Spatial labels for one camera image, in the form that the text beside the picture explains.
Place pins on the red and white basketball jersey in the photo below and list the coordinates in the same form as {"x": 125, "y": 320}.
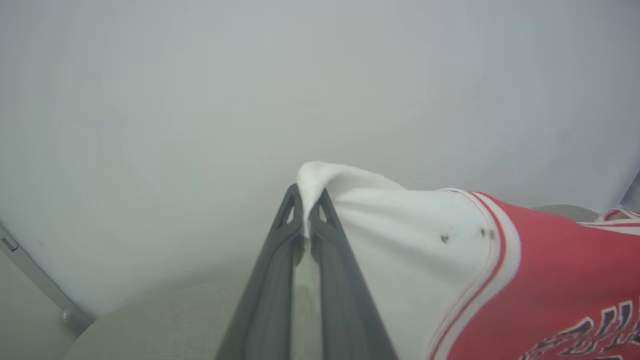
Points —
{"x": 425, "y": 260}

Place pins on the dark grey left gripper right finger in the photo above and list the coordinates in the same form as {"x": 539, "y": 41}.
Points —
{"x": 345, "y": 310}

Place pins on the grey metal pole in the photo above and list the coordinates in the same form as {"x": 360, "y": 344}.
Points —
{"x": 35, "y": 277}

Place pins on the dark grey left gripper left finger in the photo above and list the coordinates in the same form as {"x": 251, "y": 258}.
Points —
{"x": 270, "y": 300}

